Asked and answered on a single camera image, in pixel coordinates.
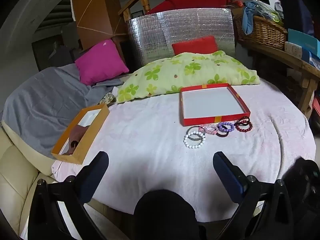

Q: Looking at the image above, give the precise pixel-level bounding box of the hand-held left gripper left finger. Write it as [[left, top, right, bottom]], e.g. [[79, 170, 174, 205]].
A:
[[29, 151, 110, 240]]

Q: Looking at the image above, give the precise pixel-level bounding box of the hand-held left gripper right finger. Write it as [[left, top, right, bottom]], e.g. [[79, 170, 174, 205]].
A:
[[213, 151, 294, 240]]

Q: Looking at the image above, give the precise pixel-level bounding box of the white bead bracelet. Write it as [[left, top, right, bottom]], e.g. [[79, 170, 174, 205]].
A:
[[184, 132, 206, 149]]

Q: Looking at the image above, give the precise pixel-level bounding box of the dark red bead bracelet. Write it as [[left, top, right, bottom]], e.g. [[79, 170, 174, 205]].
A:
[[236, 120, 253, 132]]

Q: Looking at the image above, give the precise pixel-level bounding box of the purple bead bracelet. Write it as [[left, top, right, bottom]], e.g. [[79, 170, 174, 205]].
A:
[[217, 121, 235, 132]]

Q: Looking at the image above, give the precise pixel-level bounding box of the red cardboard box tray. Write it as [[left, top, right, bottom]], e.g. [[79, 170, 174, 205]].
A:
[[179, 83, 251, 127]]

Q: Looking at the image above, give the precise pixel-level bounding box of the black hair tie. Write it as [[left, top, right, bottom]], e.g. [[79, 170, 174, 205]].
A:
[[235, 116, 251, 128]]

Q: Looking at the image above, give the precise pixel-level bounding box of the silver metal bangle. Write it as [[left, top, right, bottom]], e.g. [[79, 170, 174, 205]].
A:
[[187, 126, 204, 141]]

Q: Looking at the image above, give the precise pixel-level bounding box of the orange cardboard box tray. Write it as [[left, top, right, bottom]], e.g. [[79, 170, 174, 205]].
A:
[[51, 103, 110, 165]]

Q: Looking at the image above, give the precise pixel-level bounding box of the brown cloth piece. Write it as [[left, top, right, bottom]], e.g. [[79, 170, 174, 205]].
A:
[[61, 124, 90, 155]]

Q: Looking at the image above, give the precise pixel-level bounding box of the cream leather sofa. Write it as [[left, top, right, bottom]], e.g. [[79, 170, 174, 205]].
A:
[[0, 125, 58, 238]]

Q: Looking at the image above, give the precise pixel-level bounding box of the patterned cloth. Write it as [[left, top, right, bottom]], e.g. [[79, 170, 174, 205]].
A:
[[99, 92, 117, 105]]

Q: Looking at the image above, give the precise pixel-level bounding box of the grey blanket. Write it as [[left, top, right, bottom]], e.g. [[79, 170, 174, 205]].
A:
[[1, 64, 124, 159]]

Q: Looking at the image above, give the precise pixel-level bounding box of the green floral pillow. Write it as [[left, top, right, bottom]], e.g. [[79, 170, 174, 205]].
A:
[[116, 50, 260, 103]]

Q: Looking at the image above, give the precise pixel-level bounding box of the magenta cushion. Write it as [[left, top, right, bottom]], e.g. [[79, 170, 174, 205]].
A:
[[74, 39, 130, 86]]

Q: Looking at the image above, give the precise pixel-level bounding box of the wooden shelf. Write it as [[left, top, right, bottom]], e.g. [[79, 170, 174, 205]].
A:
[[237, 39, 320, 120]]

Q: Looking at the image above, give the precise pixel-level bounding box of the red cushion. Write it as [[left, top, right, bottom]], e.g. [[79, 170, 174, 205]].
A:
[[171, 36, 218, 55]]

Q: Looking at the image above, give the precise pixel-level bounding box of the small white box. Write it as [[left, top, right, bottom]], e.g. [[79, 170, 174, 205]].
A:
[[284, 42, 303, 54]]

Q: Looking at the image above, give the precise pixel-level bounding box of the blue box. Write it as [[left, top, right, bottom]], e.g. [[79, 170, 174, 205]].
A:
[[286, 29, 320, 58]]

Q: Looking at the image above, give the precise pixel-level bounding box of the wicker basket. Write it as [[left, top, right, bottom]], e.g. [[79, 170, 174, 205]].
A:
[[234, 12, 288, 51]]

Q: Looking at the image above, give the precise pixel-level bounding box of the silver foil insulation mat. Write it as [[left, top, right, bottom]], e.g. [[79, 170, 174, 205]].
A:
[[126, 8, 237, 67]]

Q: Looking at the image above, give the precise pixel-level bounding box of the blue cloth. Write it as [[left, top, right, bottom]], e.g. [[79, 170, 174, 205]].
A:
[[242, 1, 262, 35]]

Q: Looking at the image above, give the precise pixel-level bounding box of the brown cardboard panel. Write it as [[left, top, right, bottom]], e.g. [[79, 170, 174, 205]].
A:
[[69, 0, 128, 50]]

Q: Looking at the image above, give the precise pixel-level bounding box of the clear plastic bag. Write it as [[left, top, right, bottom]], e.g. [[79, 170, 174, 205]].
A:
[[235, 0, 285, 23]]

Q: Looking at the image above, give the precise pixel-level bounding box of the dark bag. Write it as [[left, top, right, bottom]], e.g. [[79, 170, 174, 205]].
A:
[[280, 0, 315, 36]]

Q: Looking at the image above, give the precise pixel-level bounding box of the wooden railing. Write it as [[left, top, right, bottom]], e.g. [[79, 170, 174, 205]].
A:
[[118, 0, 283, 22]]

